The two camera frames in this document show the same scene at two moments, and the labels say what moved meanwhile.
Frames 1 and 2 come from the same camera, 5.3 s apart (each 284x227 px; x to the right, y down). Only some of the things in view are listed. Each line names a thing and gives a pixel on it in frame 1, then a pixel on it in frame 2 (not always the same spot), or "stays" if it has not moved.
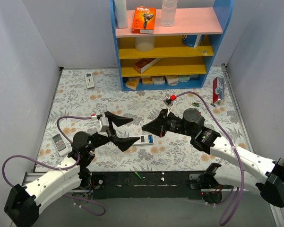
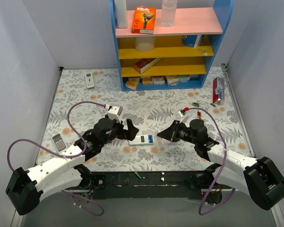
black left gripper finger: [123, 144] → [132, 131]
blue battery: [150, 139] stays
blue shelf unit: [152, 56] stays
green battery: [138, 175] stays
